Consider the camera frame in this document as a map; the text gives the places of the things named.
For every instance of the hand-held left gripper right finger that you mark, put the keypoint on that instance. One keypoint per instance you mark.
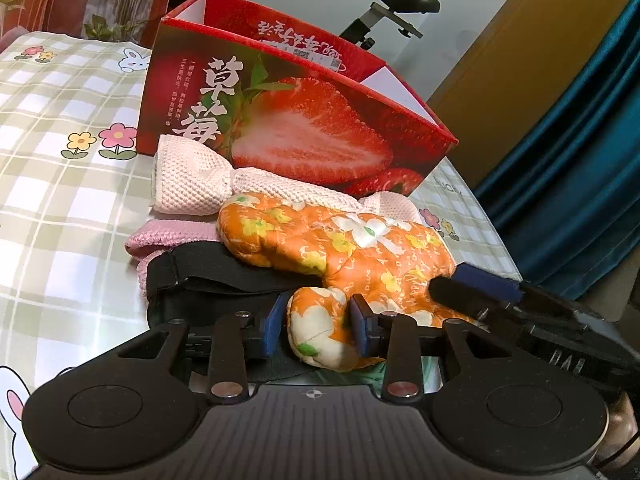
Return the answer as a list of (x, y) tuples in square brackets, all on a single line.
[(359, 325)]

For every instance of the blue curtain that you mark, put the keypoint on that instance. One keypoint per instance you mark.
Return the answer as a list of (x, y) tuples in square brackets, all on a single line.
[(575, 170)]

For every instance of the wooden door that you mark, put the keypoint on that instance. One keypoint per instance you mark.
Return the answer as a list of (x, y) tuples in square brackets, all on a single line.
[(510, 50)]

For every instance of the red strawberry print box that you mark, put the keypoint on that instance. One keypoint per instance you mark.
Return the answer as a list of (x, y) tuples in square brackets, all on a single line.
[(310, 125)]

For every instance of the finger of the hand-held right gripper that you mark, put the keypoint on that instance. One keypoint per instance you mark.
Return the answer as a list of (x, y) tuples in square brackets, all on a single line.
[(487, 280), (460, 296)]

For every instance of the green checked tablecloth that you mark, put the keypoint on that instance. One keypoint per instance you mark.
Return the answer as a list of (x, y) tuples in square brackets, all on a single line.
[(60, 210)]

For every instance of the pink knitted cloth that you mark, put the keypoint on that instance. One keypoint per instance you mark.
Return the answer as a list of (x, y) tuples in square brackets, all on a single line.
[(165, 235)]

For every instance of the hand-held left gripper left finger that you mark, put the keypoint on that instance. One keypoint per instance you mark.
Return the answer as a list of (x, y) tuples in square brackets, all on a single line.
[(272, 331)]

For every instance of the person's right hand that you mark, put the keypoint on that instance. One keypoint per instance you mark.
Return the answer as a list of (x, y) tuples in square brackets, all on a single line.
[(622, 425)]

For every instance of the cream knitted cloth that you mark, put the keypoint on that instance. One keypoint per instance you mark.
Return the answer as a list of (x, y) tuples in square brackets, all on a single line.
[(200, 180)]

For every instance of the orange floral oven mitt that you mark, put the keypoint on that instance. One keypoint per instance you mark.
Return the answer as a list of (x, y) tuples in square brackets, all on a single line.
[(380, 255)]

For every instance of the black exercise bike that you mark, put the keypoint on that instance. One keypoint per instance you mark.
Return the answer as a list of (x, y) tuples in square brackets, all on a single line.
[(395, 5)]

